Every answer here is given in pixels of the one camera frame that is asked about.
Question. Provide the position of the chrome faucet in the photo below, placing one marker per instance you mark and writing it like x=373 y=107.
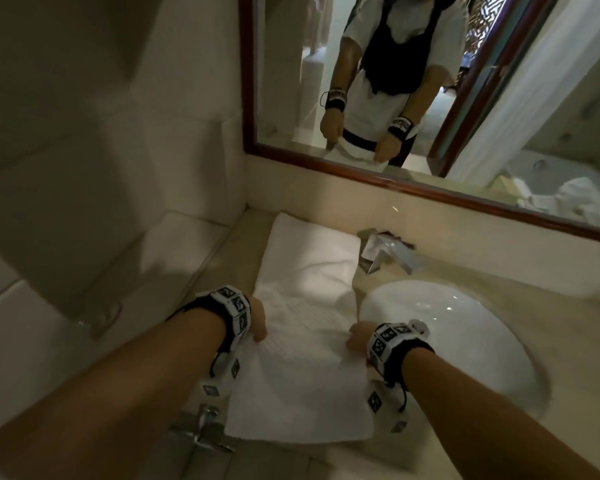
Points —
x=380 y=249

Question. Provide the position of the white towel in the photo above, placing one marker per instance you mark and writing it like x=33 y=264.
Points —
x=305 y=294

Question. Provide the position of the person's right hand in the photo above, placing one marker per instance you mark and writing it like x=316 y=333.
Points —
x=361 y=339

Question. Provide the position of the black wrist marker band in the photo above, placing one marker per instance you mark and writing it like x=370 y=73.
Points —
x=390 y=344
x=232 y=307

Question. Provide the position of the white oval sink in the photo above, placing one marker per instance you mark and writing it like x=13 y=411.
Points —
x=455 y=314

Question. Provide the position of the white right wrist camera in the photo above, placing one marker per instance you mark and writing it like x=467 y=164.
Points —
x=377 y=402

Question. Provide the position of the person's right forearm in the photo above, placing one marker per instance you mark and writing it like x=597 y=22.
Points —
x=480 y=419

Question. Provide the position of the chrome towel holder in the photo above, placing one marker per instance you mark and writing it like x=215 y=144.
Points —
x=205 y=424

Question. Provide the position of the wooden framed wall mirror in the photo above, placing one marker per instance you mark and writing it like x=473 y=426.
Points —
x=290 y=69

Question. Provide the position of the black right wrist marker band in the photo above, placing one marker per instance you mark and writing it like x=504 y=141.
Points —
x=390 y=344

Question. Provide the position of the black left wrist marker band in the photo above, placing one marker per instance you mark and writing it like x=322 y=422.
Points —
x=232 y=307

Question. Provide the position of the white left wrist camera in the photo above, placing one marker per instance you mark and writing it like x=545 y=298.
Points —
x=220 y=374

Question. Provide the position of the person's left forearm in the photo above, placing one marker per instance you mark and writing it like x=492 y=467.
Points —
x=105 y=394

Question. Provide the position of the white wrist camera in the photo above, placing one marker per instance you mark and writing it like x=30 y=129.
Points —
x=377 y=402
x=220 y=374

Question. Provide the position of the person's left hand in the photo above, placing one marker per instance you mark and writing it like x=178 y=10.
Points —
x=259 y=319

